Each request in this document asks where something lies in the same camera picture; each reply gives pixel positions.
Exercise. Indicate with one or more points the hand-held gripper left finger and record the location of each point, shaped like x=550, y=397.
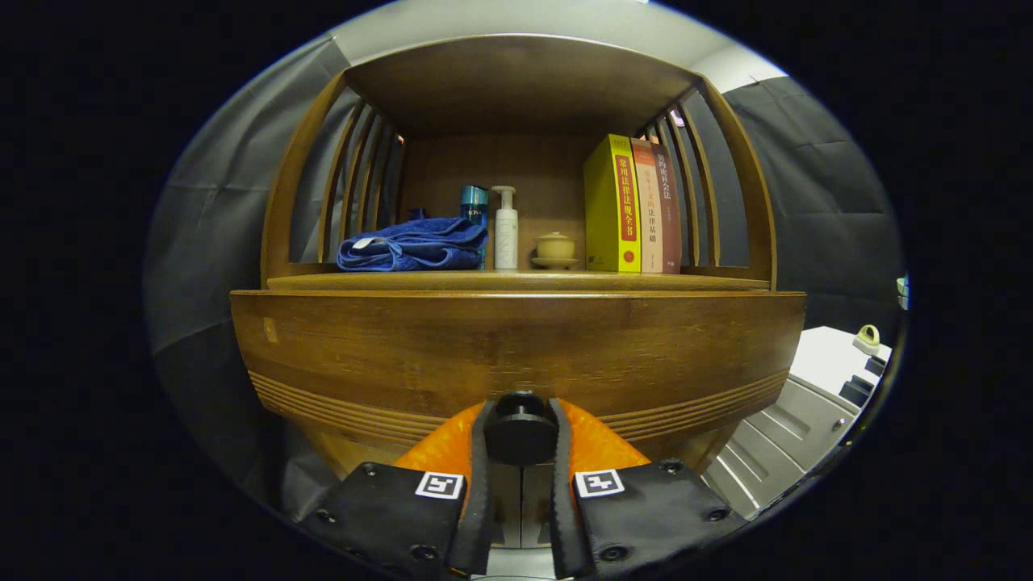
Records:
x=478, y=500

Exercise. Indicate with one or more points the wooden countertop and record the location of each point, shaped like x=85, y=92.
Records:
x=516, y=281

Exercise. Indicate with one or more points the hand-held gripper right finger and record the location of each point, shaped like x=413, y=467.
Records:
x=561, y=508

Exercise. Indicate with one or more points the brown book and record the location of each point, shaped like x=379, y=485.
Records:
x=670, y=218

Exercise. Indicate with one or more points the white side cabinet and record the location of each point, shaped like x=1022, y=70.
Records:
x=815, y=355

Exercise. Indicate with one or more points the pale green tape dispenser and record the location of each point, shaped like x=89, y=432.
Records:
x=867, y=339

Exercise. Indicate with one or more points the yellow book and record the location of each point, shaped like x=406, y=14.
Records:
x=601, y=210

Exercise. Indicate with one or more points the small black block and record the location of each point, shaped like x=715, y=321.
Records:
x=876, y=366
x=855, y=391

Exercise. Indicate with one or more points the wooden cabinet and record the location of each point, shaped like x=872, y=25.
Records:
x=516, y=81

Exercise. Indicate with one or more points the beige lidded teacup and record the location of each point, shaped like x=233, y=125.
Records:
x=555, y=246

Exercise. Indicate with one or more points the teal bottle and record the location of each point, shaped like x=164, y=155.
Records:
x=474, y=206

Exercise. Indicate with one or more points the blue folded towel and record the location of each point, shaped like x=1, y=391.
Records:
x=411, y=242

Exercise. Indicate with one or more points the wooden drawer with black knob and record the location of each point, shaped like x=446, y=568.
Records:
x=403, y=347

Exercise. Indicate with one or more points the white pump bottle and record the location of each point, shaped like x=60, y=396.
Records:
x=506, y=238

